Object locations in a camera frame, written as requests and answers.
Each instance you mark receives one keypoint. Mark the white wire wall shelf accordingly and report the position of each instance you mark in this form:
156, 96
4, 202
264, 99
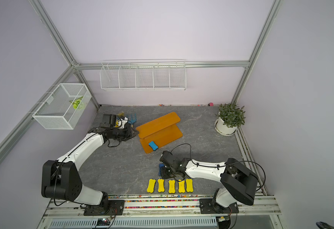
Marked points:
143, 75

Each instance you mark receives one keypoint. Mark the green object in basket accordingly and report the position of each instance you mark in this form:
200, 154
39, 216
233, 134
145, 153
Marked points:
78, 104

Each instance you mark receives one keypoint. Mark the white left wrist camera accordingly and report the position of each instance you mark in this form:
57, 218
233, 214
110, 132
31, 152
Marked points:
121, 121

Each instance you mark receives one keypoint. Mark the light blue whiteboard eraser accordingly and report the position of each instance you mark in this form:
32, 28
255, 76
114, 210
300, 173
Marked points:
153, 145

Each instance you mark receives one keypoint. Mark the white wire basket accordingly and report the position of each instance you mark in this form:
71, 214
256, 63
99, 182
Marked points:
56, 112

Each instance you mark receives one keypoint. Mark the white plant pot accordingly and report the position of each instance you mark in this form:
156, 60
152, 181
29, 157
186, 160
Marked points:
223, 129

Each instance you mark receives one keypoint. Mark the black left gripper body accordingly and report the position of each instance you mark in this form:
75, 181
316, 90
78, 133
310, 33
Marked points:
122, 134

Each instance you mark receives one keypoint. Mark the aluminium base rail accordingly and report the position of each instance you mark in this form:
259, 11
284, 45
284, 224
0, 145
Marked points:
164, 212

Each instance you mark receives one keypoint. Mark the green potted plant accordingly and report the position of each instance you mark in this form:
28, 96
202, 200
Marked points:
232, 115

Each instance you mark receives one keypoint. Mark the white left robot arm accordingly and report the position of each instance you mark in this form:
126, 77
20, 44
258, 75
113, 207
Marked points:
60, 177

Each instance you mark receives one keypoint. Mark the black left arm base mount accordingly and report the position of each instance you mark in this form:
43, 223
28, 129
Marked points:
111, 207

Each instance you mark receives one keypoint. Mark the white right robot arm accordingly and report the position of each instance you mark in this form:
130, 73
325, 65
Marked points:
239, 182

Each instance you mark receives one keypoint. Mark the teal garden fork yellow handle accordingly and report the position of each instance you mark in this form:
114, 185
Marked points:
132, 118

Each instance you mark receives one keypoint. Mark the yellow eraser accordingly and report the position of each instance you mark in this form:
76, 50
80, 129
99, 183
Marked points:
189, 185
181, 186
172, 188
151, 186
161, 187

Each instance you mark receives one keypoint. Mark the orange wooden two-tier shelf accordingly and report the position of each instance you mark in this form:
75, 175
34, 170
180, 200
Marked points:
161, 131

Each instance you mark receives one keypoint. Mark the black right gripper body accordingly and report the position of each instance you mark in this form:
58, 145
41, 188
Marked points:
166, 172

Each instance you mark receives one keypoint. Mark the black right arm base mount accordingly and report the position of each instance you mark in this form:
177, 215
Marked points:
209, 206

